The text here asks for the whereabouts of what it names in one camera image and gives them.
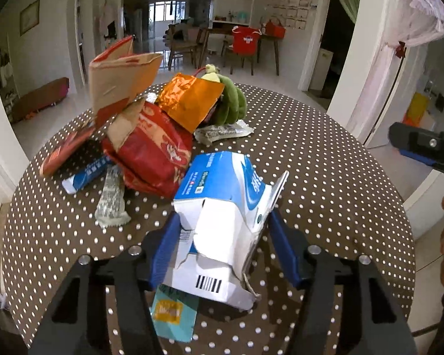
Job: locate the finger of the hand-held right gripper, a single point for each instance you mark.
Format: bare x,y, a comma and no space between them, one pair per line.
421,144

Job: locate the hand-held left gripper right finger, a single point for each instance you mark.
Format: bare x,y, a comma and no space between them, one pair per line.
285,247

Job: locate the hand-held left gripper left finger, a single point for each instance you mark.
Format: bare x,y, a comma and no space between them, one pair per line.
166,247

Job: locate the blue white milk carton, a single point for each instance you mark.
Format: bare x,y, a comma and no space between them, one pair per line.
222,229

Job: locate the blue white wrapper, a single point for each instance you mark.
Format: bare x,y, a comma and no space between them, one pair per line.
85,177

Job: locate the yellow container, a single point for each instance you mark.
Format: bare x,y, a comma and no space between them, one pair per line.
415,109

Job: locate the teal orange packet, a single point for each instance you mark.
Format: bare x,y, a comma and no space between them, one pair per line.
174,318

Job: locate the grey printed wrapper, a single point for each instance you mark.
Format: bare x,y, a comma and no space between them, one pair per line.
222,132
111,199

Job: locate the brown polka dot tablecloth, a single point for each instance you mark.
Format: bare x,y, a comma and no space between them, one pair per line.
336,177

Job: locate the red curtain tie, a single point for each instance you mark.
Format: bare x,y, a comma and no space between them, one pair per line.
401,50

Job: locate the red plastic bag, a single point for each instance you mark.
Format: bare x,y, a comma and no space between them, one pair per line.
151,151

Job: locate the white cabinet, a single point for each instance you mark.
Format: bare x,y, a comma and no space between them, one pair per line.
322,68

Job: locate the pink lace curtain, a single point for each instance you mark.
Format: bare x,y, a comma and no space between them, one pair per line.
418,11

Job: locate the red flat packet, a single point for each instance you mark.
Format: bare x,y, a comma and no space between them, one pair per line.
63,151

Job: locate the orange foil bag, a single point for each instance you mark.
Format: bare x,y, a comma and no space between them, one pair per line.
192,103

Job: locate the green plush toy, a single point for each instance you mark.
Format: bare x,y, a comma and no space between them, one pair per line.
233,103

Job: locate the brown paper bag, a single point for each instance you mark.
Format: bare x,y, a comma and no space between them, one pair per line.
111,81

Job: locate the red basket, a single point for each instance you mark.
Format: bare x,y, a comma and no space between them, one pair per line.
275,29

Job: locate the wooden chair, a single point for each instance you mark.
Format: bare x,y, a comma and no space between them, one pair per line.
240,59
181,44

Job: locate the brown bench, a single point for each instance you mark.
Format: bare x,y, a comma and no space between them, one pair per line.
40,98

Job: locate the red shirt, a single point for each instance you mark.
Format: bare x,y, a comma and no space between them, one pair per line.
246,40

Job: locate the wooden dining table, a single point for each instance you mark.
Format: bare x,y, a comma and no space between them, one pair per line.
240,35

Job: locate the group of wall paper sheets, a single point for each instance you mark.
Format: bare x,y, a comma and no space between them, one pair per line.
296,3

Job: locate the small framed wall picture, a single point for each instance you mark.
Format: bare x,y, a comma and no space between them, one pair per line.
29,16

